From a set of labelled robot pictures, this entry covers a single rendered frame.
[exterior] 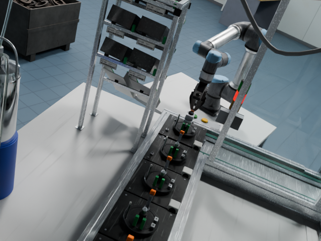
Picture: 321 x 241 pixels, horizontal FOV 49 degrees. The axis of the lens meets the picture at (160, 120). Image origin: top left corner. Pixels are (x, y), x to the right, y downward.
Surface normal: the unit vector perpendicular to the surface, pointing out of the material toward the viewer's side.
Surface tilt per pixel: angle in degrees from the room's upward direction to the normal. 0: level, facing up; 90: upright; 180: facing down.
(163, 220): 0
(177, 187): 0
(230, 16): 90
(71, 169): 0
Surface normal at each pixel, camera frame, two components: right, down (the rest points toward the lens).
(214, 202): 0.28, -0.81
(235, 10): -0.58, 0.28
